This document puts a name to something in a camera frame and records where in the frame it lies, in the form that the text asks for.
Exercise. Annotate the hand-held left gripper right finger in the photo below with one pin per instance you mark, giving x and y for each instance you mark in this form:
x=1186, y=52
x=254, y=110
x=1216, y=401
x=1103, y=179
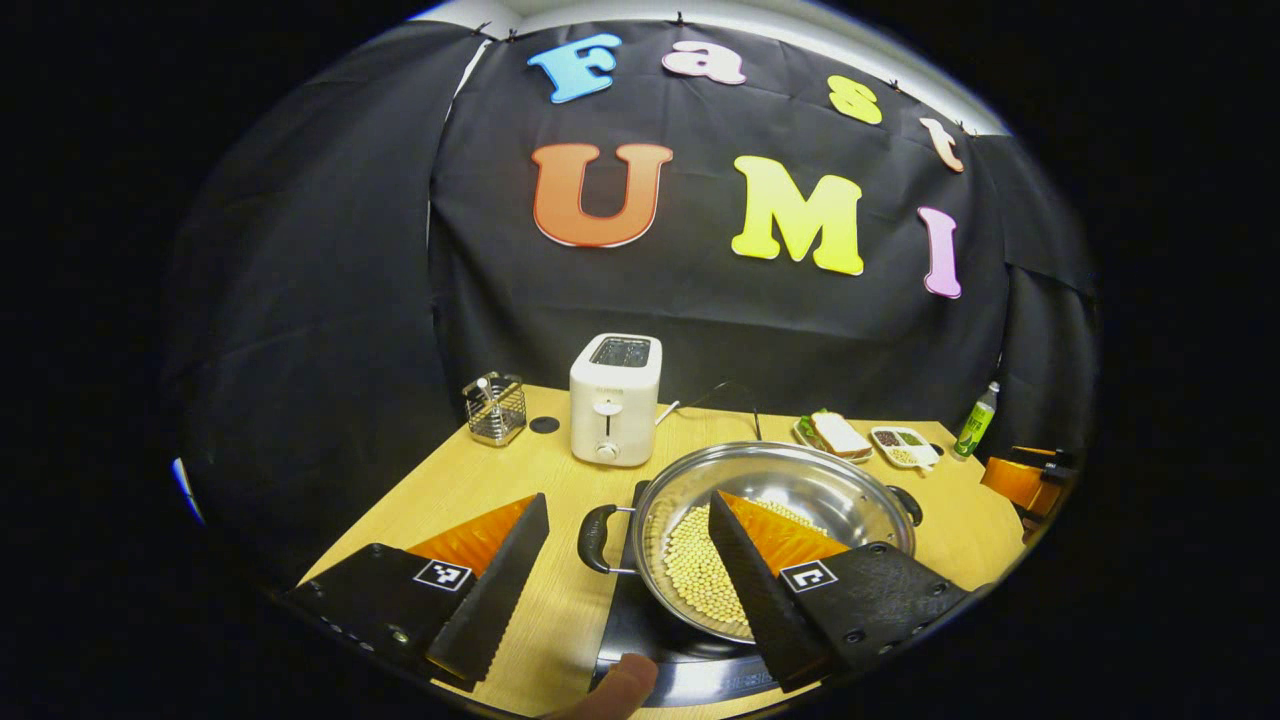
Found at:
x=755, y=590

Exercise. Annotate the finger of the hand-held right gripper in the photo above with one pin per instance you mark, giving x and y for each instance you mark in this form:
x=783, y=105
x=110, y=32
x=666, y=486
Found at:
x=1010, y=485

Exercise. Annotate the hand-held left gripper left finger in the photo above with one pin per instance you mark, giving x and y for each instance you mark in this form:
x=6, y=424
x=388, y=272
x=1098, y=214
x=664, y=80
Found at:
x=500, y=600

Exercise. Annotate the black induction cooktop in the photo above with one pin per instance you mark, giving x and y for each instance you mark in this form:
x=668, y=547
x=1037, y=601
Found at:
x=690, y=670

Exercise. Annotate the stainless steel pot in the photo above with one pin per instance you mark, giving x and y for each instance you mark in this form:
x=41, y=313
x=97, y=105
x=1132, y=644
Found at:
x=800, y=480

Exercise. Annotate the green tea bottle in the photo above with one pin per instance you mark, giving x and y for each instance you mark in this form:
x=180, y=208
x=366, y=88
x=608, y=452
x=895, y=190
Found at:
x=975, y=430

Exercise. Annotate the pile of soybeans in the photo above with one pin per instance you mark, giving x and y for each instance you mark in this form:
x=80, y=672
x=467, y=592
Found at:
x=690, y=570

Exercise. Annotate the white divided bean tray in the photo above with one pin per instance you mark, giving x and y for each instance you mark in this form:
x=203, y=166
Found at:
x=916, y=456

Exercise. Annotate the white rectangular plate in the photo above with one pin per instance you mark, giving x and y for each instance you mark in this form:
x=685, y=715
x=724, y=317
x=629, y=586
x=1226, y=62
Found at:
x=852, y=459

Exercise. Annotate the sandwich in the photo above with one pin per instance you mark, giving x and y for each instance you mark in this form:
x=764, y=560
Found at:
x=838, y=435

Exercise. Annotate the small metal utensil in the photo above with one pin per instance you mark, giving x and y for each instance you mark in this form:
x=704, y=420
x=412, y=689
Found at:
x=486, y=392

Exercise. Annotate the white toaster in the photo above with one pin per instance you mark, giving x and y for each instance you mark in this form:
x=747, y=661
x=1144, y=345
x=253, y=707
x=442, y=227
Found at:
x=615, y=400

